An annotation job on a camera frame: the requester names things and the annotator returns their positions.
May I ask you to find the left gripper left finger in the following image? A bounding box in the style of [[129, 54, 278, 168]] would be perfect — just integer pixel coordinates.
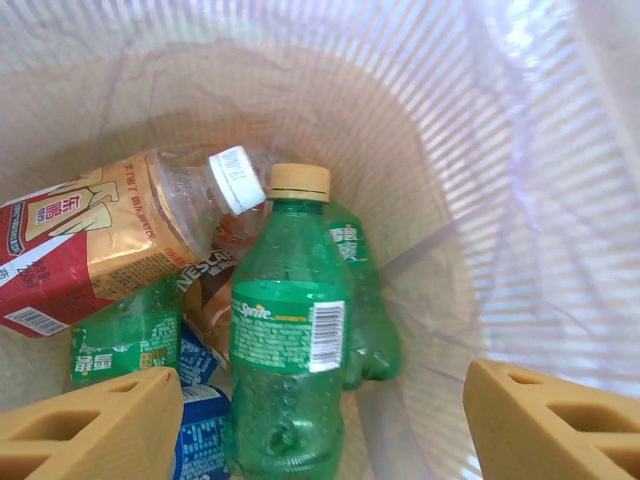
[[0, 366, 185, 480]]

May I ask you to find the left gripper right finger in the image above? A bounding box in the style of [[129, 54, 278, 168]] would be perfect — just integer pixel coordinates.
[[462, 359, 640, 480]]

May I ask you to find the small blue label bottle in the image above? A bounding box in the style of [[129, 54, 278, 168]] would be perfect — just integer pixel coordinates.
[[172, 382, 236, 480]]

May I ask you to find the red blue label bottle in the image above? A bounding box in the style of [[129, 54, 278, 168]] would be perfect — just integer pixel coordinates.
[[177, 324, 224, 389]]

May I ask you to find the green Sprite bottle yellow cap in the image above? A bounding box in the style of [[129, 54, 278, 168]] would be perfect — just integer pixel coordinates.
[[222, 163, 354, 480], [69, 273, 184, 392]]

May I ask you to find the brown Nescafe coffee bottle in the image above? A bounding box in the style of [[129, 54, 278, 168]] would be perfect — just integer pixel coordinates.
[[177, 247, 241, 371]]

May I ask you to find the red gold label bottle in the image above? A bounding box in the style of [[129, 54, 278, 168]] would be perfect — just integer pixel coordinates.
[[0, 144, 269, 340]]

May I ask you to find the beige mesh waste bin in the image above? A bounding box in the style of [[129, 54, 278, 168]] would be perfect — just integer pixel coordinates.
[[0, 0, 640, 480]]

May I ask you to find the pink plastic bin liner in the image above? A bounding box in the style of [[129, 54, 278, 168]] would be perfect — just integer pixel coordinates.
[[0, 0, 640, 480]]

